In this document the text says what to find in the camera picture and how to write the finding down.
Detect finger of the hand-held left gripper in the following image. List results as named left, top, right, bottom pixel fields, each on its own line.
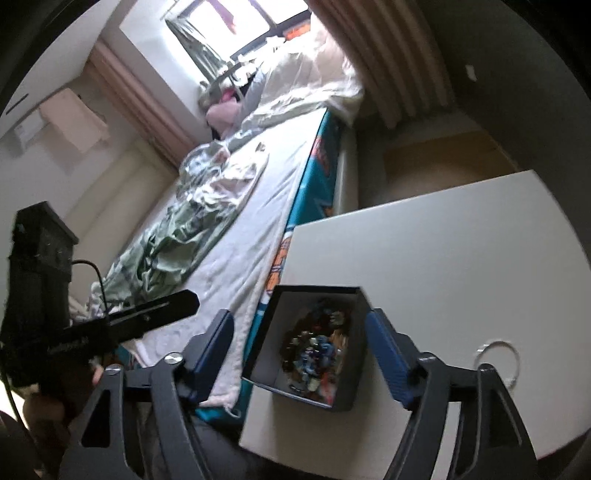
left=108, top=289, right=201, bottom=344

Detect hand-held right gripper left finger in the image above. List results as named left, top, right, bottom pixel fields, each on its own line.
left=58, top=309, right=235, bottom=480

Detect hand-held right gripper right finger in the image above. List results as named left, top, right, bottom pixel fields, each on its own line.
left=365, top=308, right=539, bottom=480

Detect pile of mixed jewelry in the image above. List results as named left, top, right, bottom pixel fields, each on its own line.
left=279, top=298, right=354, bottom=398

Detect black cardboard box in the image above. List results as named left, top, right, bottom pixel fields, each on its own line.
left=241, top=285, right=372, bottom=413

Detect silver ring bracelet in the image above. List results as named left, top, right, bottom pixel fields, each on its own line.
left=475, top=340, right=522, bottom=389

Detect person's left hand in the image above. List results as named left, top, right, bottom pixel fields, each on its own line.
left=23, top=362, right=107, bottom=423

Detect green crumpled quilt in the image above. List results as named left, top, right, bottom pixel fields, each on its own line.
left=90, top=138, right=269, bottom=310

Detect white fleece blanket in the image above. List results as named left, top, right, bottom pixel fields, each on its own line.
left=111, top=138, right=319, bottom=411

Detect white low table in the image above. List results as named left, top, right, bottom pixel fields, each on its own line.
left=238, top=170, right=591, bottom=462

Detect cream padded headboard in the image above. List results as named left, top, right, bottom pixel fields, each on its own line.
left=60, top=138, right=181, bottom=232

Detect beige hanging towel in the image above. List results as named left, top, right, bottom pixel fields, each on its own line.
left=39, top=88, right=112, bottom=155

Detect bed with teal printed sheet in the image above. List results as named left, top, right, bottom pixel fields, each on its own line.
left=69, top=108, right=358, bottom=421

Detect narrow peach curtain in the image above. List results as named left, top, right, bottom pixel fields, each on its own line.
left=88, top=39, right=204, bottom=169

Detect pink plush toy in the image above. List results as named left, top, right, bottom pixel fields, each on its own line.
left=205, top=99, right=243, bottom=132

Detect green plush toy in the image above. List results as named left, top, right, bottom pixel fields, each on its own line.
left=198, top=79, right=220, bottom=109

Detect hanging green garment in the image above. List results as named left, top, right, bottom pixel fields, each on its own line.
left=166, top=18, right=227, bottom=81

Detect white duvet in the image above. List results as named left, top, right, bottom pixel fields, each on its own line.
left=228, top=21, right=365, bottom=139

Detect wide peach curtain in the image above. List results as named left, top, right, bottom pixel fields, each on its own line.
left=307, top=0, right=455, bottom=130

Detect hanging pink garment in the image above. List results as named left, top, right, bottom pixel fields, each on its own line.
left=208, top=0, right=241, bottom=33

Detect dark framed window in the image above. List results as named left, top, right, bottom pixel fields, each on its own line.
left=161, top=0, right=315, bottom=65

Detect orange object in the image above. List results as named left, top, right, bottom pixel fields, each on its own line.
left=281, top=23, right=315, bottom=42

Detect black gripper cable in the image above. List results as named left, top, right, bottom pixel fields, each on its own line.
left=69, top=259, right=112, bottom=320

